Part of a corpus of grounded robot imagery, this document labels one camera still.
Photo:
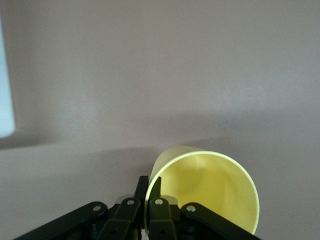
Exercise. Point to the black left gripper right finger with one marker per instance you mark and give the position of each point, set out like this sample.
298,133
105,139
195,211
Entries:
160,217

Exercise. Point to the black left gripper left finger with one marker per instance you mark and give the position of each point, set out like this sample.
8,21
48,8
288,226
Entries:
125,217

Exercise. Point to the yellow plastic cup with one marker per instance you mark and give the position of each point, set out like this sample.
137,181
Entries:
215,182

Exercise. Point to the brown table cover sheet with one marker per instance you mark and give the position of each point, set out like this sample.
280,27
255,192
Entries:
160,75

